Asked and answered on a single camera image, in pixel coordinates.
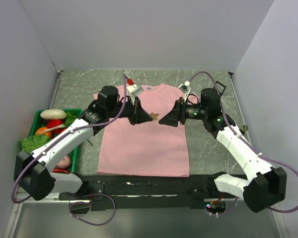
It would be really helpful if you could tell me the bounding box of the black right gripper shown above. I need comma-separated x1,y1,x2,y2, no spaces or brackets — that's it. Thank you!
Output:
158,97,208,127

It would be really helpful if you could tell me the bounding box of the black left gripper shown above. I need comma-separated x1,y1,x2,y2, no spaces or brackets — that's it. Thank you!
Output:
107,96,152,125

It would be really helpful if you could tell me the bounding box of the red maple leaf brooch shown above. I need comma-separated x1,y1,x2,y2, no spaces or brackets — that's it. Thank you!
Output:
150,113,159,121

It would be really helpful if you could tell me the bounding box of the pink t-shirt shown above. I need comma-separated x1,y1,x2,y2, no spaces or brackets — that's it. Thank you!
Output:
97,84,190,177

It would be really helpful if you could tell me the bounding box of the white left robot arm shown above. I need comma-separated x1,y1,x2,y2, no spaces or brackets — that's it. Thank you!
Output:
14,84,152,201

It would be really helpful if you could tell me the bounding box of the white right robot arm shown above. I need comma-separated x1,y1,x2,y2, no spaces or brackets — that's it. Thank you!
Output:
159,88,287,213

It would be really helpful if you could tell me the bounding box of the green glass bottle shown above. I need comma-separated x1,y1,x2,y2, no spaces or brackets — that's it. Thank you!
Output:
240,125,248,133

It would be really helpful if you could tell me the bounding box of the red tomato toy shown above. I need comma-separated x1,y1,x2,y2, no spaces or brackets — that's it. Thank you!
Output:
46,119,65,135

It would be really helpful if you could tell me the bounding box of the purple onion toy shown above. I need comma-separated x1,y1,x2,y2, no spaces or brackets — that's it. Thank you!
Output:
57,155,72,169

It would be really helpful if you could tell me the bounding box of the white radish toy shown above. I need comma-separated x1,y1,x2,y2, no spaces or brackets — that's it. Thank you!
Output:
40,109,67,120

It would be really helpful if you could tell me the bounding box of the orange fruit toy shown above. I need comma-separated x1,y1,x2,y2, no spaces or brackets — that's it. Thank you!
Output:
35,127,53,139

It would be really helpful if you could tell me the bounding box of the green plastic crate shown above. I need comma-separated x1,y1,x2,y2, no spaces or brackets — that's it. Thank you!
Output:
29,109,82,173

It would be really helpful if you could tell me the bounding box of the red chili pepper toy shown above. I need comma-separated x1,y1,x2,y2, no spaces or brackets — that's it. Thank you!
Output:
52,168,71,174

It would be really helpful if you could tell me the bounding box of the green lettuce toy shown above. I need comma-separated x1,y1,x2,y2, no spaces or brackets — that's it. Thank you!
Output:
19,134,51,153

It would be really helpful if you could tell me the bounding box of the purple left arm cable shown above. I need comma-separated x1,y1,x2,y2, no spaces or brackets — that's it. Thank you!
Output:
11,73,130,226

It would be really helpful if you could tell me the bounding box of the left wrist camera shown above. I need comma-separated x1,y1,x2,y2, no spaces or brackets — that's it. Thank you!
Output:
127,78,144,97

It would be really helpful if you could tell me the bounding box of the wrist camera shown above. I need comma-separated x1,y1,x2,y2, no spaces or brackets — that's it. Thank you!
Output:
178,81,191,102
127,78,144,97

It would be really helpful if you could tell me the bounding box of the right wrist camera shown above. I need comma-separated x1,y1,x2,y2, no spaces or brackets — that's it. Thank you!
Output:
178,81,191,102

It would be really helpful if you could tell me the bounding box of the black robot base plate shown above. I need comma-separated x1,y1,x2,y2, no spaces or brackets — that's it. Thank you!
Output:
59,175,234,211

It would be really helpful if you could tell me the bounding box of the aluminium table edge rail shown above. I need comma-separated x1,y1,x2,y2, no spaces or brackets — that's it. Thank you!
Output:
49,70,64,109

